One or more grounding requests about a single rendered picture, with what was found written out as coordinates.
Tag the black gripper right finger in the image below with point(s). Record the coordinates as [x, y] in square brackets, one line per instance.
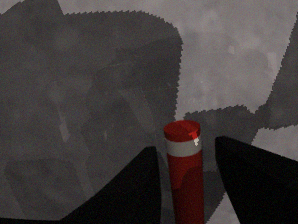
[262, 186]

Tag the dark red peg with grey band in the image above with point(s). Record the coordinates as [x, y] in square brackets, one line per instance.
[183, 142]

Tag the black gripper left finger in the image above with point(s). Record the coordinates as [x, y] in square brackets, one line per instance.
[132, 197]

